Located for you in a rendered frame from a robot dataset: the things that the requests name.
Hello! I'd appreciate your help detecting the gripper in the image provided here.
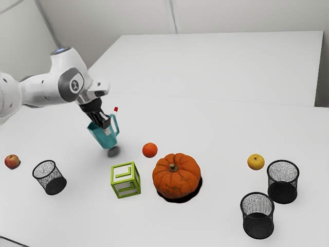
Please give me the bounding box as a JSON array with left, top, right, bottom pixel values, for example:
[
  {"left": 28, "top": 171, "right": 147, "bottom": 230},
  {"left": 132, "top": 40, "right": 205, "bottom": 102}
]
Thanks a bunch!
[{"left": 78, "top": 97, "right": 111, "bottom": 129}]

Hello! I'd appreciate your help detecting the teal faceted mug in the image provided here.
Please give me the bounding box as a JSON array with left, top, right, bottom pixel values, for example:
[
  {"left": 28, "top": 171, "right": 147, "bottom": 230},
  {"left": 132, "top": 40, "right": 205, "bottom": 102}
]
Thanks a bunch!
[{"left": 86, "top": 113, "right": 121, "bottom": 150}]

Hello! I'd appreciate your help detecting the orange fruit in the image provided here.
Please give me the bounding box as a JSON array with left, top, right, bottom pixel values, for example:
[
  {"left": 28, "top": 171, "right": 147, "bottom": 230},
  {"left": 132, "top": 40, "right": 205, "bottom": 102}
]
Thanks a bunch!
[{"left": 142, "top": 142, "right": 158, "bottom": 158}]

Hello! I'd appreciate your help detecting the green and white letter block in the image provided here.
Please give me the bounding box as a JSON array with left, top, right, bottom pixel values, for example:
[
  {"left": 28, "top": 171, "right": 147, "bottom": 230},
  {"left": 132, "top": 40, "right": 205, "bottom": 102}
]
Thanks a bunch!
[{"left": 111, "top": 161, "right": 141, "bottom": 199}]

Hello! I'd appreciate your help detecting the black mesh pen holder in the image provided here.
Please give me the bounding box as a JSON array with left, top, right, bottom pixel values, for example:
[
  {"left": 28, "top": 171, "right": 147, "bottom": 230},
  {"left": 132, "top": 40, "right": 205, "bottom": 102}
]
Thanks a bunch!
[
  {"left": 32, "top": 160, "right": 67, "bottom": 196},
  {"left": 266, "top": 160, "right": 300, "bottom": 205},
  {"left": 240, "top": 191, "right": 275, "bottom": 240}
]

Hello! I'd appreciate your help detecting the orange pumpkin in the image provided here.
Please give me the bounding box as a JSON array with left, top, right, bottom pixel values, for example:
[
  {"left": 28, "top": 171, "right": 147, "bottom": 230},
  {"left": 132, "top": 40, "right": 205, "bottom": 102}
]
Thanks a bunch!
[{"left": 152, "top": 153, "right": 202, "bottom": 199}]

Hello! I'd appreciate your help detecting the red apple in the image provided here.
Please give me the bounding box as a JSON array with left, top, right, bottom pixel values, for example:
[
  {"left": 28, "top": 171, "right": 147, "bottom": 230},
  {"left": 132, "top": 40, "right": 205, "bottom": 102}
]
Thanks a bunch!
[{"left": 4, "top": 154, "right": 21, "bottom": 170}]

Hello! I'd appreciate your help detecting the yellow apple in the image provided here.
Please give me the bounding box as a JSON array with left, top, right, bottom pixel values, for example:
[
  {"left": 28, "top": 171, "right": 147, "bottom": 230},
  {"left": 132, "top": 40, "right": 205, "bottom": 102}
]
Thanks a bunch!
[{"left": 247, "top": 153, "right": 265, "bottom": 171}]

